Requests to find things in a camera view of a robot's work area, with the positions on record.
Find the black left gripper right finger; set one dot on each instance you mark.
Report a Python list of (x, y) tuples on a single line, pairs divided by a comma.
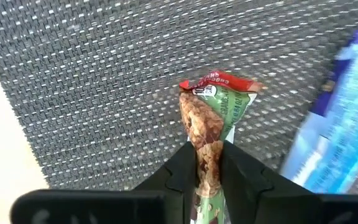
[(275, 199)]

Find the blue purple granola bar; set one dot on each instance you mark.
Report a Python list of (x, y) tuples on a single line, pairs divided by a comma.
[(340, 124)]

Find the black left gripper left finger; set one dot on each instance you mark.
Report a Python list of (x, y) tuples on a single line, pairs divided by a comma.
[(154, 199)]

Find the grey woven table mat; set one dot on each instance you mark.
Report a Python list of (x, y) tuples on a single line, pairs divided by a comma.
[(120, 77)]

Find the green red granola bar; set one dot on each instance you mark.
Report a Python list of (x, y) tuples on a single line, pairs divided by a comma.
[(211, 124)]

